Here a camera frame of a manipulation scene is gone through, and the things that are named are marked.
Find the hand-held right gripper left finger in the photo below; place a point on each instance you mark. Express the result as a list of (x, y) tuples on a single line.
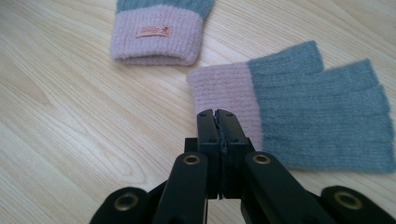
[(207, 130)]

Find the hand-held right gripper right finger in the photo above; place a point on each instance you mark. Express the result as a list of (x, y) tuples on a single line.
[(233, 133)]

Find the pink grey knit glove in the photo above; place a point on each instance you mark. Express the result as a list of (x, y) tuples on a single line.
[(305, 115)]

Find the pink grey glove with label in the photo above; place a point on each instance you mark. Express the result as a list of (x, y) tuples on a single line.
[(157, 40)]

